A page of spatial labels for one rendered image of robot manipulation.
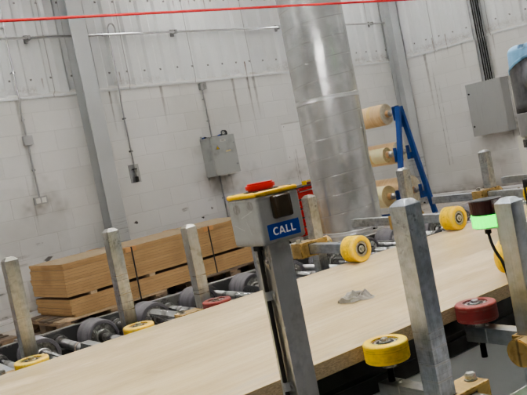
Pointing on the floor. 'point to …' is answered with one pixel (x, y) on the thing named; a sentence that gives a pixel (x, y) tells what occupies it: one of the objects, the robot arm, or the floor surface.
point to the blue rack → (409, 154)
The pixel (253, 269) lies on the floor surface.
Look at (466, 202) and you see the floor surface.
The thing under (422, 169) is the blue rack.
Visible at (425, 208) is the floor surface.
